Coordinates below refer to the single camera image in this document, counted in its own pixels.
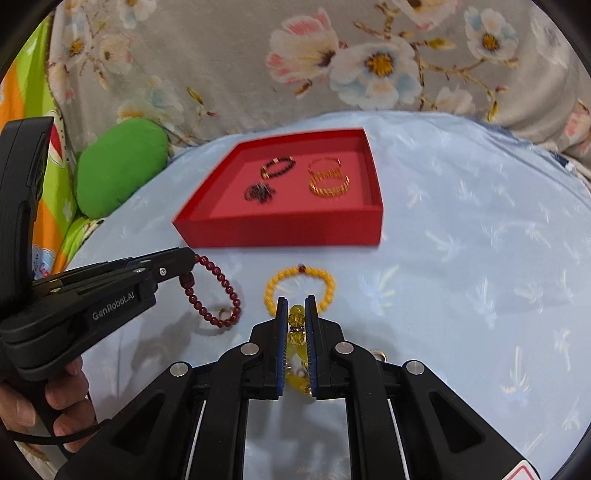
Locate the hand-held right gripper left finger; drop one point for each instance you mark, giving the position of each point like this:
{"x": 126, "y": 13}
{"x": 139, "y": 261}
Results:
{"x": 279, "y": 346}

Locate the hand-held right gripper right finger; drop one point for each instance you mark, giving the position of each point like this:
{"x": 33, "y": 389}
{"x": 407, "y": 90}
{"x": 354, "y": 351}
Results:
{"x": 311, "y": 346}

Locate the green cushion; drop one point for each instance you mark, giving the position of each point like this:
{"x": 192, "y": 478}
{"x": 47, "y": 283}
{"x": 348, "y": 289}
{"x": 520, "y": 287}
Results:
{"x": 120, "y": 166}

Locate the grey floral blanket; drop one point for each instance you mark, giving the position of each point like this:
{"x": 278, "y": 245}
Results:
{"x": 231, "y": 69}

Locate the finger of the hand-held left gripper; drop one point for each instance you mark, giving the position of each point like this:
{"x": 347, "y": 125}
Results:
{"x": 171, "y": 270}
{"x": 147, "y": 256}

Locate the person's left hand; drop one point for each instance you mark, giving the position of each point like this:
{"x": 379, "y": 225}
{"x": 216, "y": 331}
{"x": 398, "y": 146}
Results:
{"x": 69, "y": 397}

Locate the colourful printed blanket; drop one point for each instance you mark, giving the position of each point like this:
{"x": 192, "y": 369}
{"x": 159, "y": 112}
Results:
{"x": 60, "y": 184}

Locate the thin gold bangle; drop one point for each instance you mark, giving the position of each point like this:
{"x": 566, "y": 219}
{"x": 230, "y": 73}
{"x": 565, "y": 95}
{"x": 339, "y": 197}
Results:
{"x": 318, "y": 160}

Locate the red cardboard box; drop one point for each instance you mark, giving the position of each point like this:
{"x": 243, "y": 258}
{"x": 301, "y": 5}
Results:
{"x": 277, "y": 230}

